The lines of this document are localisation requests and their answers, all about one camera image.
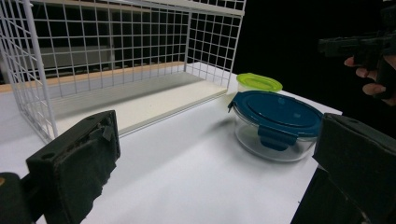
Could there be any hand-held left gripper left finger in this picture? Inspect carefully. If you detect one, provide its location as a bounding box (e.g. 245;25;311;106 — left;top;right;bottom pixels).
25;109;121;224

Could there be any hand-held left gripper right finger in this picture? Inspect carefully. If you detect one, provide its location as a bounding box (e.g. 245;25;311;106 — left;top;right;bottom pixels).
312;113;396;224

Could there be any glass container with blue lid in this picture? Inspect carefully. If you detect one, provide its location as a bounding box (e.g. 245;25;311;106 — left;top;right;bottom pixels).
227;90;324;162

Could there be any white wire shelf rack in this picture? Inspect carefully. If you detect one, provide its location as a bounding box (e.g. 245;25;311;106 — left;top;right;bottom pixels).
0;0;248;145

